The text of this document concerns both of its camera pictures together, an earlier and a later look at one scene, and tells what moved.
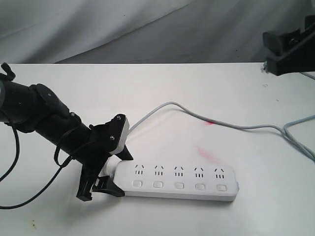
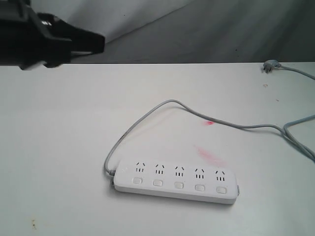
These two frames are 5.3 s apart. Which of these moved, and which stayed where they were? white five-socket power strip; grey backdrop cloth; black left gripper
Moved: black left gripper
Stayed: grey backdrop cloth; white five-socket power strip
